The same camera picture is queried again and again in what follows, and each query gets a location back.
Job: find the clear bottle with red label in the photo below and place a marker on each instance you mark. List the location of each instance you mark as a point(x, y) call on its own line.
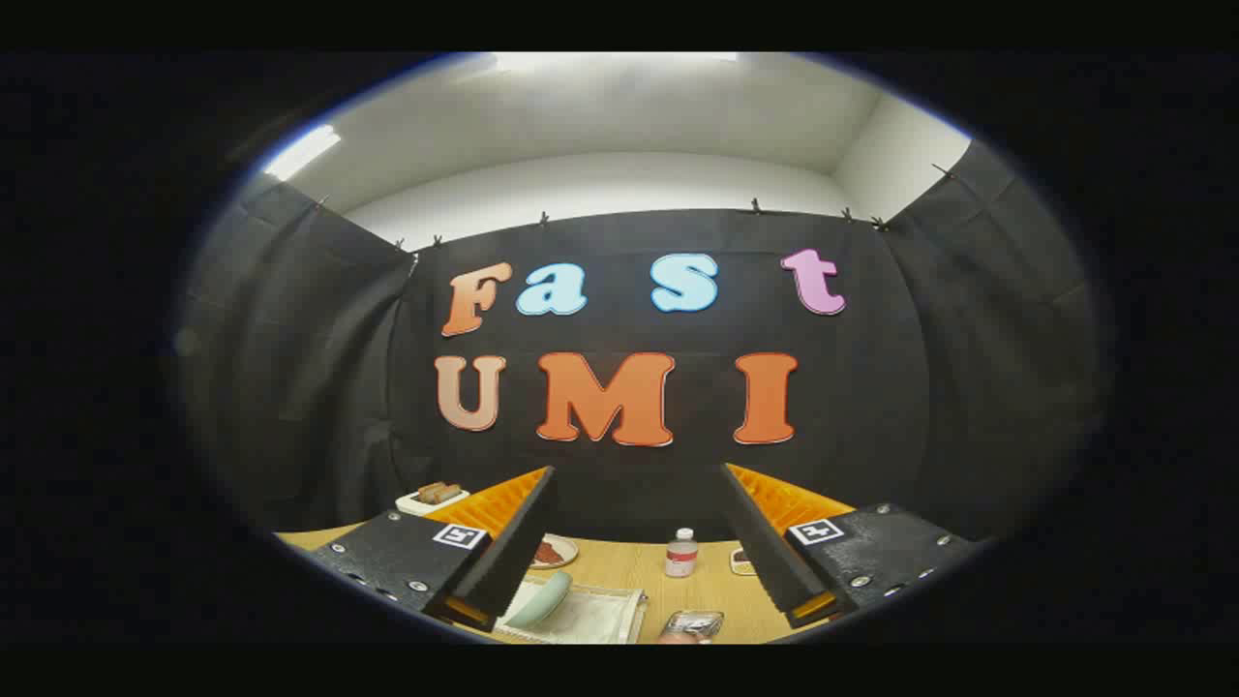
point(681, 560)

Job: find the long ceiling light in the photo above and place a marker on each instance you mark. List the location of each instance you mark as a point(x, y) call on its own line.
point(610, 61)
point(302, 152)

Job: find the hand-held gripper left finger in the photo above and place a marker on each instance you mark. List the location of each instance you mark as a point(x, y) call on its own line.
point(513, 561)

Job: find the brown meat patty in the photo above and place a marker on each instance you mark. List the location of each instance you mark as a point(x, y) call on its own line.
point(547, 554)

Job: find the white divided food tray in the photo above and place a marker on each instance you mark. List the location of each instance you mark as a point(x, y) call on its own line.
point(740, 561)

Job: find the toast bread slice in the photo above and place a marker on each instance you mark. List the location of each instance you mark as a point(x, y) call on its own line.
point(429, 492)
point(452, 495)

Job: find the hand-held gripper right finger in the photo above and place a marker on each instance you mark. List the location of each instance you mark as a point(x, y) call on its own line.
point(770, 552)

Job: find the white toaster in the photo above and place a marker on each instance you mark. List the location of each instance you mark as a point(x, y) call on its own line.
point(426, 505)

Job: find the small beige plate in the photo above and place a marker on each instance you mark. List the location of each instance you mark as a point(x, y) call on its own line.
point(566, 552)

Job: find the mint green plate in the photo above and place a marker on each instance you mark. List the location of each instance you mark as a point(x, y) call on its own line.
point(542, 598)

